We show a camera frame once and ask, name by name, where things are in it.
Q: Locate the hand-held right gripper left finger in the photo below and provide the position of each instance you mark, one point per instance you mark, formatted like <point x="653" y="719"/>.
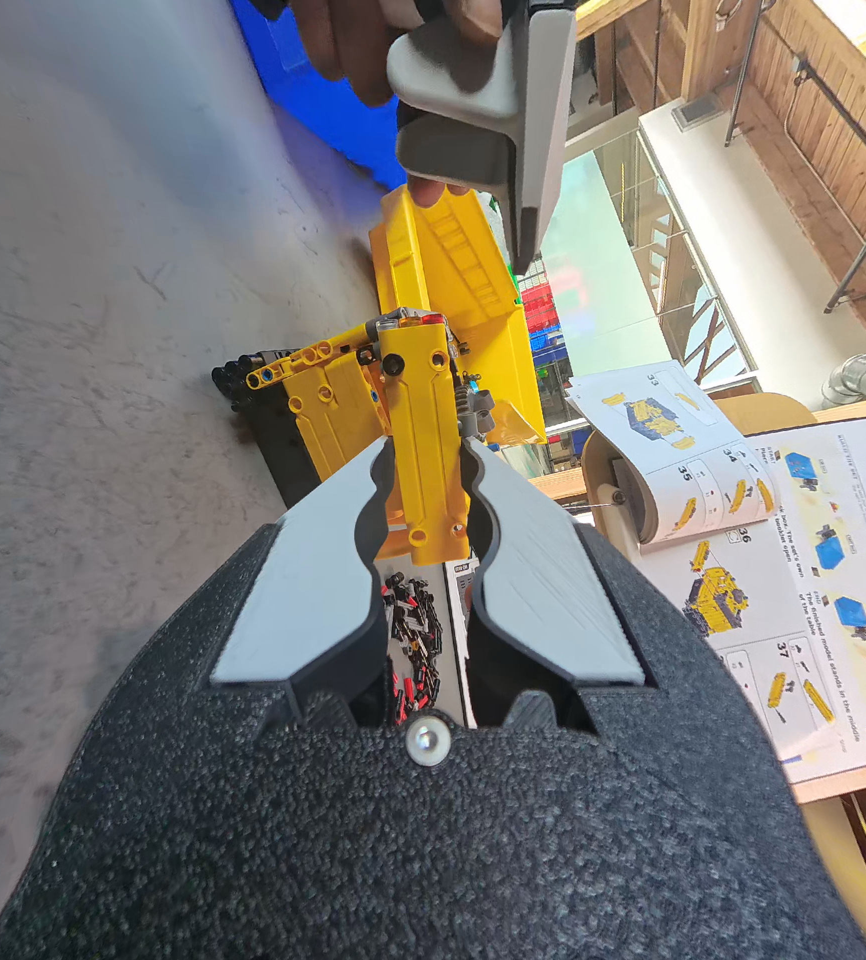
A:
<point x="305" y="600"/>

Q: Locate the stack of coloured crates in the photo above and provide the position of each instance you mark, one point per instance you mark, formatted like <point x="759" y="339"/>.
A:
<point x="541" y="307"/>

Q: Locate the lego instruction booklet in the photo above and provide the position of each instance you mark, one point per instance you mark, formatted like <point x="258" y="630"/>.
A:
<point x="702" y="465"/>

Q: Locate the pile of small lego pins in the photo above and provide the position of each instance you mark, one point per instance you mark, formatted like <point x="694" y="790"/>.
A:
<point x="414" y="622"/>

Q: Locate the yellow plastic storage bin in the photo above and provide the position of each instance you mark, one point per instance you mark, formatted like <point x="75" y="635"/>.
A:
<point x="463" y="262"/>

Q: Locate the yellow lego vehicle model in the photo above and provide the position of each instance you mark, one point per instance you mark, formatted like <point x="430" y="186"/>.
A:
<point x="328" y="412"/>

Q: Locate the blue plastic storage bin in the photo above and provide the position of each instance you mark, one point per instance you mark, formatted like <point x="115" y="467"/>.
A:
<point x="313" y="90"/>

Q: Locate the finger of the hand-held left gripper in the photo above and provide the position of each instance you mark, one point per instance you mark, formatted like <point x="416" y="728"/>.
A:
<point x="463" y="150"/>
<point x="545" y="90"/>

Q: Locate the person's left hand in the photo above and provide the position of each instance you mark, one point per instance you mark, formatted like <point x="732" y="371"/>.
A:
<point x="343" y="45"/>

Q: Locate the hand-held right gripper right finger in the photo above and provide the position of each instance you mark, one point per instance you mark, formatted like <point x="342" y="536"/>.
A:
<point x="553" y="600"/>

